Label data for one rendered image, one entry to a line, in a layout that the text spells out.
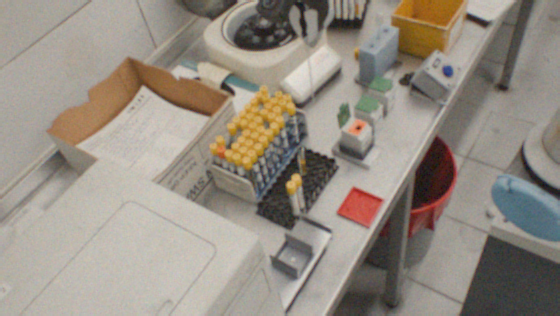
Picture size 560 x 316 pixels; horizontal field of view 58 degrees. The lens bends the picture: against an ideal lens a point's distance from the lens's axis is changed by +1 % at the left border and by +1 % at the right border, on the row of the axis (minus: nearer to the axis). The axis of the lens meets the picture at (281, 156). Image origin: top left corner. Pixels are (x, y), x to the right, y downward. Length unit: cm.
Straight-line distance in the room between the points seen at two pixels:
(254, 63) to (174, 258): 59
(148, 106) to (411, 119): 57
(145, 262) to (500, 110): 198
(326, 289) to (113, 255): 39
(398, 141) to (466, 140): 121
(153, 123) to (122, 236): 50
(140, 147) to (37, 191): 25
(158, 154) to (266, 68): 29
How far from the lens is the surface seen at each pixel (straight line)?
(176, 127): 109
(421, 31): 121
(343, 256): 92
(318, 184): 97
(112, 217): 67
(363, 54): 112
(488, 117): 237
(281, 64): 110
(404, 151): 105
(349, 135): 98
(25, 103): 112
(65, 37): 114
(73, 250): 67
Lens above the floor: 168
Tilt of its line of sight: 50 degrees down
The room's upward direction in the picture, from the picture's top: 11 degrees counter-clockwise
